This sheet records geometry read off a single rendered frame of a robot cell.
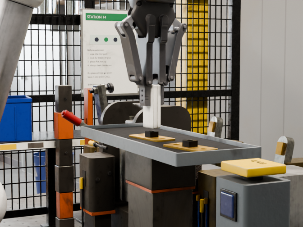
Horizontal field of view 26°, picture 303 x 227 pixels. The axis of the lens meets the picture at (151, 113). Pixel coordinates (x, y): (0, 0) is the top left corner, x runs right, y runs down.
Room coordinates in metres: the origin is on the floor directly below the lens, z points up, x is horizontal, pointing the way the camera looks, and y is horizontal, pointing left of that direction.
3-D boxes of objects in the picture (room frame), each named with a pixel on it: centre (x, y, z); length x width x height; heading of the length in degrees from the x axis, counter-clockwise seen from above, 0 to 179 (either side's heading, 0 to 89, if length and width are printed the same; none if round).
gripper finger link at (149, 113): (1.05, 0.00, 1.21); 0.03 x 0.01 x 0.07; 36
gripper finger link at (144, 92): (1.04, 0.02, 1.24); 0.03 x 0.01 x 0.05; 126
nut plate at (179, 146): (0.94, -0.06, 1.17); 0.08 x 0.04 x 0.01; 38
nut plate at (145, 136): (1.06, 0.00, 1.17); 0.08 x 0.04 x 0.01; 36
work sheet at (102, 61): (2.37, 0.15, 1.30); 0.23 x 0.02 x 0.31; 116
